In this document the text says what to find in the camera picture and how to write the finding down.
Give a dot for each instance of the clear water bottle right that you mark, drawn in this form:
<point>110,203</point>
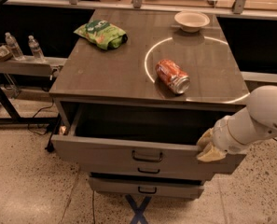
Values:
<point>35,49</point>

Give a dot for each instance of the grey bottom drawer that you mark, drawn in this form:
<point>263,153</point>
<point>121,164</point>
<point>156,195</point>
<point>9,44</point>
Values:
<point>184,191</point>

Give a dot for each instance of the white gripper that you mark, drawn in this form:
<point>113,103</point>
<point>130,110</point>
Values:
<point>222,136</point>

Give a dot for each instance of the white bowl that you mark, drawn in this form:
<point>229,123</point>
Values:
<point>191,22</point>

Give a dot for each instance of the small dark basket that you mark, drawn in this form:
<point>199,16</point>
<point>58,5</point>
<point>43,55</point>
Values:
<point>1,52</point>

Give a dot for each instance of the grey side bench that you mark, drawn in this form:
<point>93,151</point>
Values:
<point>30,68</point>

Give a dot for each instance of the green chip bag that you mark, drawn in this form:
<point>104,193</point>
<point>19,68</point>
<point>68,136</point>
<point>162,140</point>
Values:
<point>103,34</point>

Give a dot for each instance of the clear water bottle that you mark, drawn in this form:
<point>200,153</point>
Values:
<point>35,49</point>
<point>14,47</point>

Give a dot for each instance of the grey top drawer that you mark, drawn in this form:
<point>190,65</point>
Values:
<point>145,136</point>

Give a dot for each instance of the grey drawer cabinet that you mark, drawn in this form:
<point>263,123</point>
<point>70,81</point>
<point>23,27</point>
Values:
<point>127,75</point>

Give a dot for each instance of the grey middle drawer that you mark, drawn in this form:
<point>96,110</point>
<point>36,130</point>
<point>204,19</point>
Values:
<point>158,172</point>

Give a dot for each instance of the blue tape cross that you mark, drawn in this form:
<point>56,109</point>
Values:
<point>138,209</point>

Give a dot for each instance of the clear water bottle left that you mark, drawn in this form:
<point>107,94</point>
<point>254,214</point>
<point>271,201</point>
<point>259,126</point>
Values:
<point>14,47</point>

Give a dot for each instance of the grey back counter rail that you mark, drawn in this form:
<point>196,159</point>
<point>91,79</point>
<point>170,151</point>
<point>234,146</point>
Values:
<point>138,0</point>

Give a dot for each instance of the red soda can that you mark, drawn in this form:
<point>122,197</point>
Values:
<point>172,76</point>

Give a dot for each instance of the grey drawer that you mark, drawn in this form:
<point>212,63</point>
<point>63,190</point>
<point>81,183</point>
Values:
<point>184,191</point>
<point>145,136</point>
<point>158,172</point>

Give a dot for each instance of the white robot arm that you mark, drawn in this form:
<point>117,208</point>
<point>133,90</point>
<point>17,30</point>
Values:
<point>234,134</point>

